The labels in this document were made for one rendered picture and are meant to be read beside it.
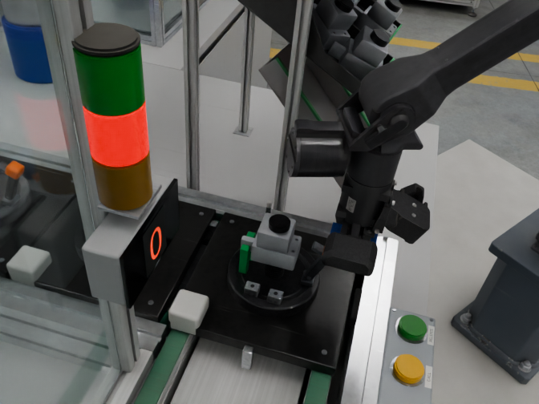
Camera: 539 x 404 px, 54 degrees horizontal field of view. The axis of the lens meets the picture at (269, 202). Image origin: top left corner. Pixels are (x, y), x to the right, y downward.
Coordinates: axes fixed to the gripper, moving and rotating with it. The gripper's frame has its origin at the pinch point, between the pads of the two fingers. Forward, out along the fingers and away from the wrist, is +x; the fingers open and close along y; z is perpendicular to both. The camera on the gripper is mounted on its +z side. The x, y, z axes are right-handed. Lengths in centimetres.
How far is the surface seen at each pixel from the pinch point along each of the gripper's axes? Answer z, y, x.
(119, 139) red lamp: -20.6, -21.2, -25.1
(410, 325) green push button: 11.2, -1.8, 11.4
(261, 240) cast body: -12.0, -2.4, 1.6
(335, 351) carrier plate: 1.6, -9.4, 11.7
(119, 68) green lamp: -20.2, -20.8, -31.3
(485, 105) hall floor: 63, 259, 109
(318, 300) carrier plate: -2.4, -1.7, 11.7
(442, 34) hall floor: 34, 357, 109
